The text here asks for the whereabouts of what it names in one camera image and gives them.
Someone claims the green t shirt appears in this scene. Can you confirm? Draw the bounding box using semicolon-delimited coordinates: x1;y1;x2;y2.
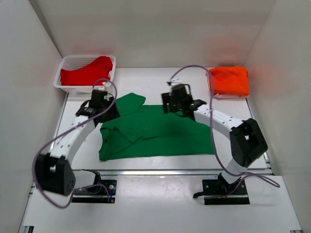
99;93;214;162

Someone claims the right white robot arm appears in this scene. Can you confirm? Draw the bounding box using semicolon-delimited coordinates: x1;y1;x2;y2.
161;82;268;195

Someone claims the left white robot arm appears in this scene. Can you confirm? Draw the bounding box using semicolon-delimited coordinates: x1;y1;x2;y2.
33;89;120;196

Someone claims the red t shirt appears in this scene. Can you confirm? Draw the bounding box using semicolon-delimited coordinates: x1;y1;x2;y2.
60;56;113;86

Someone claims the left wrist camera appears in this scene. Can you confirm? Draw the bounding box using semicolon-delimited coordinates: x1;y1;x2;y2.
103;93;114;101

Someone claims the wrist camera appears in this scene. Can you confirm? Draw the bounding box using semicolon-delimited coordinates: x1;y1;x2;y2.
167;78;182;86
103;93;114;101

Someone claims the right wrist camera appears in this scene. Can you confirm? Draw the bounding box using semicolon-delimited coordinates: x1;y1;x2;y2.
167;78;182;86

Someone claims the aluminium rail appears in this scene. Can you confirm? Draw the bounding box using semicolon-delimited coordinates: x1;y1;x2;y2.
72;168;272;176

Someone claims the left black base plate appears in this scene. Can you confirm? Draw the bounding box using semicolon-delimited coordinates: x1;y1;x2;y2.
71;179;117;204

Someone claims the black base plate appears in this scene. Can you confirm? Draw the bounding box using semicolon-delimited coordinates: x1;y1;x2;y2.
71;179;117;204
193;179;250;205

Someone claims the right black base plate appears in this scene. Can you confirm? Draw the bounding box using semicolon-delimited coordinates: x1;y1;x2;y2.
193;179;250;205

